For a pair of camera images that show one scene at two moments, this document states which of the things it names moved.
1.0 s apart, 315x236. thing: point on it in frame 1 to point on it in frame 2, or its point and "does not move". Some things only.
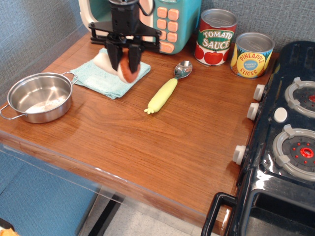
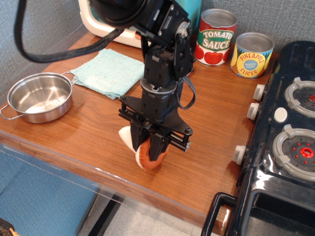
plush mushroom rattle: [103, 62] to [142, 152]
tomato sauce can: [217, 27] does not move
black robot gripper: [125, 27] to [156, 113]
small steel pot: [44, 98] does not move
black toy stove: [275, 194] does not move
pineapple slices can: [252, 54] does not move
